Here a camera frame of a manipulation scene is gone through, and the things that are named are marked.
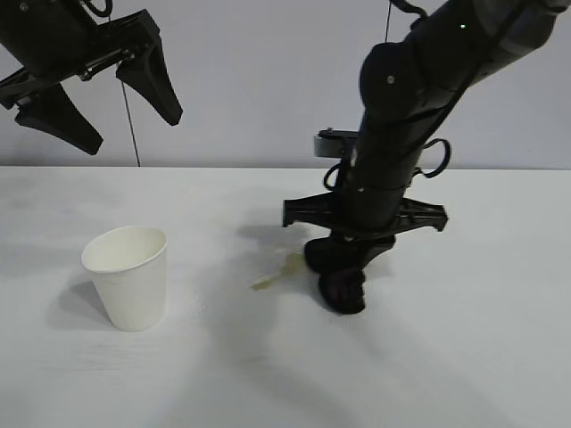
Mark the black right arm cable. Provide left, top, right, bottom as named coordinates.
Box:
left=417, top=137, right=452, bottom=181

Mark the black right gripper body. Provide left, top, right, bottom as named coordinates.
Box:
left=282, top=184, right=449, bottom=238

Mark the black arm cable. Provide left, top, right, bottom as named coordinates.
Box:
left=417, top=137, right=452, bottom=181
left=82, top=0, right=113, bottom=16

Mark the brown liquid spill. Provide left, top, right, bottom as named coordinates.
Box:
left=250, top=252, right=310, bottom=292

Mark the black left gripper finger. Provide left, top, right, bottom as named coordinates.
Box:
left=13, top=83, right=105, bottom=157
left=115, top=43, right=185, bottom=127

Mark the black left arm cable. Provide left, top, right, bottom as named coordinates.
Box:
left=82, top=0, right=113, bottom=16

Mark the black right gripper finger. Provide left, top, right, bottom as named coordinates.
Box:
left=303, top=235, right=359, bottom=274
left=355, top=235, right=398, bottom=269

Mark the white paper cup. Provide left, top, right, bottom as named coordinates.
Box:
left=80, top=226, right=169, bottom=333

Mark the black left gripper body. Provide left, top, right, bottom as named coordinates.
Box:
left=0, top=0, right=161, bottom=111

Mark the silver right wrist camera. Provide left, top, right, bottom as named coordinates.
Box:
left=312, top=128, right=360, bottom=161

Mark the black and purple cloth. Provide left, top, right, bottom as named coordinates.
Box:
left=317, top=265, right=368, bottom=316

